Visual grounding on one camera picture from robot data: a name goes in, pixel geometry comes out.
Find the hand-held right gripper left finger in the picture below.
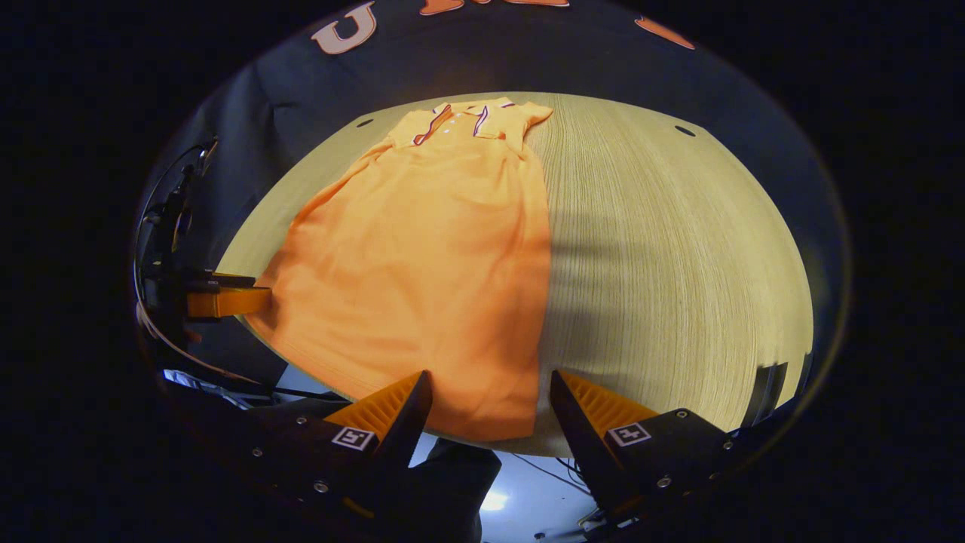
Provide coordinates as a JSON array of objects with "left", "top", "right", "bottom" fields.
[{"left": 249, "top": 370, "right": 434, "bottom": 529}]

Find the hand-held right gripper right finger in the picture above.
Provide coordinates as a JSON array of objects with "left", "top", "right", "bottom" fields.
[{"left": 549, "top": 370, "right": 755, "bottom": 529}]

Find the orange polo T-shirt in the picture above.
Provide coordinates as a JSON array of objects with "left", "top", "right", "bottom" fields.
[{"left": 243, "top": 97, "right": 555, "bottom": 443}]

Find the black floor cable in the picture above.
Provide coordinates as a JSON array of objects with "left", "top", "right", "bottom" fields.
[{"left": 513, "top": 452, "right": 593, "bottom": 495}]

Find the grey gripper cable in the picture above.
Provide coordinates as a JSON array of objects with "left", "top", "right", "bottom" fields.
[{"left": 134, "top": 143, "right": 261, "bottom": 385}]

